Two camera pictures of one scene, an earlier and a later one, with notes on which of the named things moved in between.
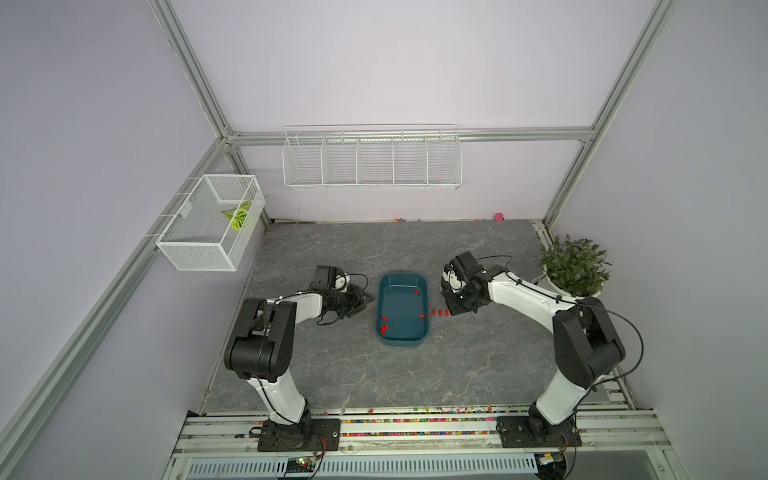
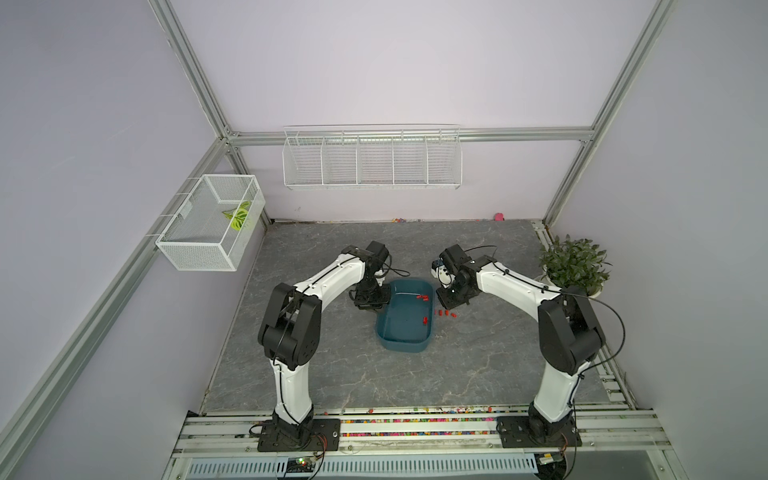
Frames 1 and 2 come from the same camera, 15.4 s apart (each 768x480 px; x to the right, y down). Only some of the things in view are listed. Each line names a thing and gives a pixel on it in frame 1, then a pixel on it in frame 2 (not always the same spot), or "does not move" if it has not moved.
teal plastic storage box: (402, 309) does not move
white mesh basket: (213, 227) does not move
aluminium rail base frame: (607, 430) does not move
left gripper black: (357, 300) → (376, 305)
